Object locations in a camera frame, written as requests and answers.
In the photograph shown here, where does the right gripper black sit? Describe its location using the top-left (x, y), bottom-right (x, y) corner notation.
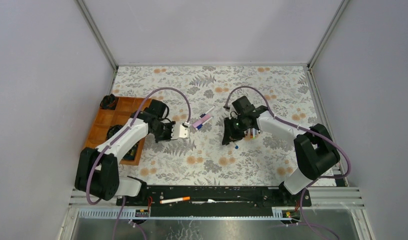
top-left (222, 115), bottom-right (249, 146)

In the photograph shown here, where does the orange cap white marker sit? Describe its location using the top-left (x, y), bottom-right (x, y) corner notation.
top-left (159, 196), bottom-right (191, 204)

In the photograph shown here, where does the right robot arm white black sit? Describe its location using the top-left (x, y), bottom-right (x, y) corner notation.
top-left (221, 96), bottom-right (340, 206)

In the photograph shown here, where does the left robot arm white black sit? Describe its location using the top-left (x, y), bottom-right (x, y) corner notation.
top-left (74, 99), bottom-right (176, 206)

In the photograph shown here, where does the white pen blue cap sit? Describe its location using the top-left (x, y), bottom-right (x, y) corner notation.
top-left (199, 105), bottom-right (216, 118)

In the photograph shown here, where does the pink highlighter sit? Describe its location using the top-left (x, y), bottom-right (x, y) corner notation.
top-left (192, 113), bottom-right (213, 130)

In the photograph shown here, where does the wooden compartment tray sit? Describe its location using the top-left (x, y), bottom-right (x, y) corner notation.
top-left (82, 94), bottom-right (145, 166)

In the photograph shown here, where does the black tape roll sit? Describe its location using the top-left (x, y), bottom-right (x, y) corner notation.
top-left (106, 124), bottom-right (124, 140)

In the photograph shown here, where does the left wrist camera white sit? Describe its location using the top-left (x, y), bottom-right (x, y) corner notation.
top-left (171, 123), bottom-right (190, 140)

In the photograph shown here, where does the black cable bundle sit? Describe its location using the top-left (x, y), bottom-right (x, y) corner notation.
top-left (99, 94), bottom-right (119, 110)

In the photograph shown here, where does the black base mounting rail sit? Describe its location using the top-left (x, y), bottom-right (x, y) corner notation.
top-left (116, 185), bottom-right (312, 217)

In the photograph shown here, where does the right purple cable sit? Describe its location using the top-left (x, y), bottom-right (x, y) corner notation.
top-left (223, 86), bottom-right (352, 240)

